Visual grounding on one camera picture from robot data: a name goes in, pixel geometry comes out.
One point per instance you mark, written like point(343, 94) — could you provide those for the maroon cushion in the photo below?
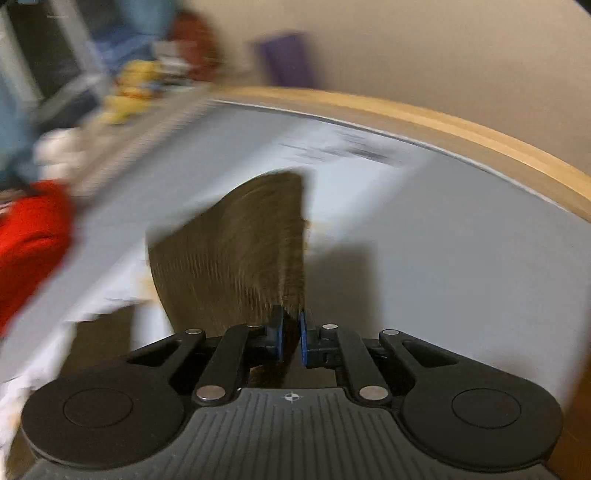
point(196, 44)

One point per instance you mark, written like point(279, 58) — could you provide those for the red folded blanket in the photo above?
point(32, 230)

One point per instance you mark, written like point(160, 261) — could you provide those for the purple box by wall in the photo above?
point(286, 60)

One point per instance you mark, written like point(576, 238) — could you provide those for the yellow plush toy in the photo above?
point(138, 76)
point(122, 108)

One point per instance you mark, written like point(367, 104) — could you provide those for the grey printed bed sheet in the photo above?
point(438, 230)

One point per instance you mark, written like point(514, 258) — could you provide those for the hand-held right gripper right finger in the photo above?
point(304, 340)

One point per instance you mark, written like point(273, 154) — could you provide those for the teal cloth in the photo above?
point(16, 134)

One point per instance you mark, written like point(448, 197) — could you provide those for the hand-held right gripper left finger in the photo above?
point(277, 336)

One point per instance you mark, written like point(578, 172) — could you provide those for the wooden bed frame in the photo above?
point(461, 127)

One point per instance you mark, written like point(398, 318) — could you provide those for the blue hanging cloth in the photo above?
point(134, 27)

